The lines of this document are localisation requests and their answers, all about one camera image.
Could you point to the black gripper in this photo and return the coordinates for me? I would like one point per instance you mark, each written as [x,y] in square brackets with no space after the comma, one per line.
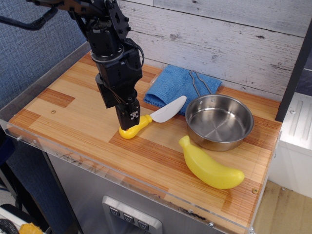
[117,77]

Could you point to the yellow handled white toy knife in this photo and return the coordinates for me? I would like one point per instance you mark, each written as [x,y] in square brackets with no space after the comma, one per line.
[162,115]

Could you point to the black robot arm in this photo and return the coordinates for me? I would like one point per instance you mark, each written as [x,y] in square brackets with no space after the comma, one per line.
[101,21]

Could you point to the clear acrylic counter guard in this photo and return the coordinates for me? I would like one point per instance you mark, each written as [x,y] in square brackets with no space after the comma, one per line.
[153,161]

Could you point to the blue folded cloth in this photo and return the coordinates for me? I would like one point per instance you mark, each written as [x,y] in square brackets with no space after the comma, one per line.
[174,82]

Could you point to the stainless steel cabinet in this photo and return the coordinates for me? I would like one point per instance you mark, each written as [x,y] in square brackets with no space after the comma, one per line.
[85,187]

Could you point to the stainless steel pan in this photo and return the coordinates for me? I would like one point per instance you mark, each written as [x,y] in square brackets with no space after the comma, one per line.
[217,122]

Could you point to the silver button control panel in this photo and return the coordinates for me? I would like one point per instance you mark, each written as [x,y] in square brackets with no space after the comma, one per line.
[123,218]

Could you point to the yellow toy banana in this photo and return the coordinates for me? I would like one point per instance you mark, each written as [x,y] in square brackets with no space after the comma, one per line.
[207,169]

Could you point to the yellow object bottom left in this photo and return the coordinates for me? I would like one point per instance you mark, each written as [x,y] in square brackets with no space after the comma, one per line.
[30,228]

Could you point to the white appliance at right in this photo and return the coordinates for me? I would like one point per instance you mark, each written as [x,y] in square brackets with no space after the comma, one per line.
[291,166]

